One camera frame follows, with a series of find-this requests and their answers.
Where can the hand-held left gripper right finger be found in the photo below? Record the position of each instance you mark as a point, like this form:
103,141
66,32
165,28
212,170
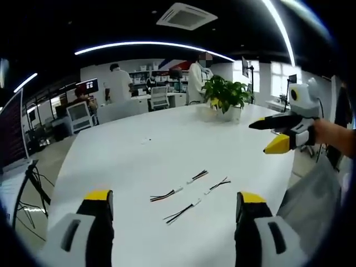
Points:
258,236

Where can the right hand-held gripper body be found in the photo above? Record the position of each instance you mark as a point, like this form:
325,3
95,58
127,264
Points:
304,103

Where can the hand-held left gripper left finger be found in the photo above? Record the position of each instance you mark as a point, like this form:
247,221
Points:
80,233

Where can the person's right hand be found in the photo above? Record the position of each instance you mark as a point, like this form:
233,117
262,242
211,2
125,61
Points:
324,133

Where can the black tripod stand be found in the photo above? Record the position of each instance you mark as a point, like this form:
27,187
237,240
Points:
290,89

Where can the person's grey clothing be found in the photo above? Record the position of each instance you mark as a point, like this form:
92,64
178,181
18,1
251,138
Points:
314,192

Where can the green potted plant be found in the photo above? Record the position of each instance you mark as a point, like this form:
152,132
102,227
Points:
226,93

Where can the black monitor on stand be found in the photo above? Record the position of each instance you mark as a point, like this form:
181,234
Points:
246,66

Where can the curved ceiling light strip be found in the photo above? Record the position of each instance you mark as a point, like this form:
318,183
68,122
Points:
282,27

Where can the small white part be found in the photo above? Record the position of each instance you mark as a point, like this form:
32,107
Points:
145,141

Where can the white mesh office chair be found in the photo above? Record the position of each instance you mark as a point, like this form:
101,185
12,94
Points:
160,97
80,116

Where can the ceiling air conditioner vent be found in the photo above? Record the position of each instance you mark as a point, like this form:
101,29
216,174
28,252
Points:
187,15

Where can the white storage shelf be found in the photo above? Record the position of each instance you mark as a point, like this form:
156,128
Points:
144,75

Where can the long ceiling light strip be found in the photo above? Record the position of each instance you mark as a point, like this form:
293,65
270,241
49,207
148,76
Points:
155,45

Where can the short ceiling light strip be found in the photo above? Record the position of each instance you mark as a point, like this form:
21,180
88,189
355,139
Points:
25,82

